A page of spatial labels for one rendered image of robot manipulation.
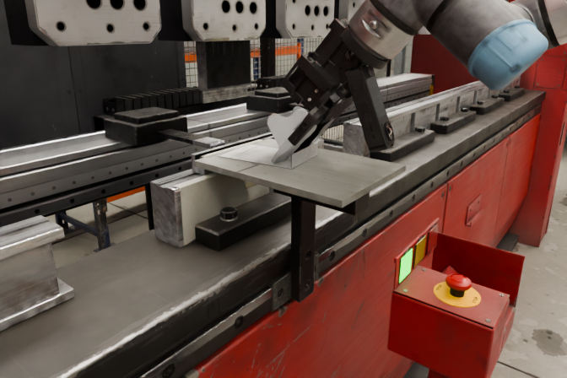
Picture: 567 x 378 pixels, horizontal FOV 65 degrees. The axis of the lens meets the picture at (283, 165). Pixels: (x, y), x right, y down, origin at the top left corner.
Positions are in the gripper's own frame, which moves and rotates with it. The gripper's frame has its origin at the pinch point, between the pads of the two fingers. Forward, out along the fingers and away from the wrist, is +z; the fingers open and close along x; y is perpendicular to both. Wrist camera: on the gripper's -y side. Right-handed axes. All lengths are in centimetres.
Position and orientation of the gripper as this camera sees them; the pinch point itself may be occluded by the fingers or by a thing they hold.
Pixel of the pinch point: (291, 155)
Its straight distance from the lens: 67.5
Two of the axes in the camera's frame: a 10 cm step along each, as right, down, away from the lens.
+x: -5.0, 2.6, -8.3
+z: -5.6, 6.4, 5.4
